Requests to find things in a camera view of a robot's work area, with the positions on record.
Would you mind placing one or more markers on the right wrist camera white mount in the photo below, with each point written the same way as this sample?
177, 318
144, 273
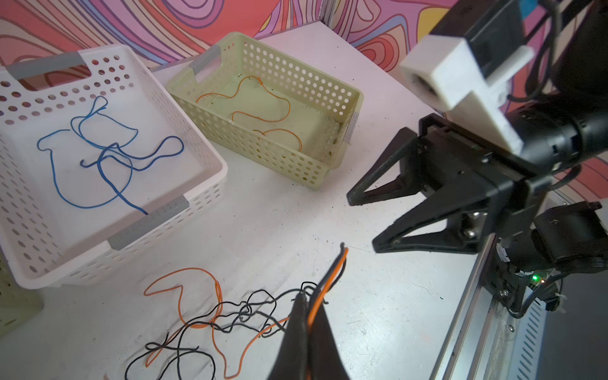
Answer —
463, 66

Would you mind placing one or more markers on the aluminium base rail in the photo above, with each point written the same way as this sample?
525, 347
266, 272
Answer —
484, 341

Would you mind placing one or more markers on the white plastic basket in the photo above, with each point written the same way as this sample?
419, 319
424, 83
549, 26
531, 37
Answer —
98, 163

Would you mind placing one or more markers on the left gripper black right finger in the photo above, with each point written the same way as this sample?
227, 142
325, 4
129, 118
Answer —
324, 362

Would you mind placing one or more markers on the right green plastic basket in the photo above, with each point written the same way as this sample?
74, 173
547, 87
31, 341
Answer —
269, 107

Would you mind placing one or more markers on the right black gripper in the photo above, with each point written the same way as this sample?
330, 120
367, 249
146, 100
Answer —
478, 188

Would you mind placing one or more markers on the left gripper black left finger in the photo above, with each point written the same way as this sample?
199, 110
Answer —
292, 358

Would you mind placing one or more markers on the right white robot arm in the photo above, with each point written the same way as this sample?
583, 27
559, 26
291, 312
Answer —
564, 240

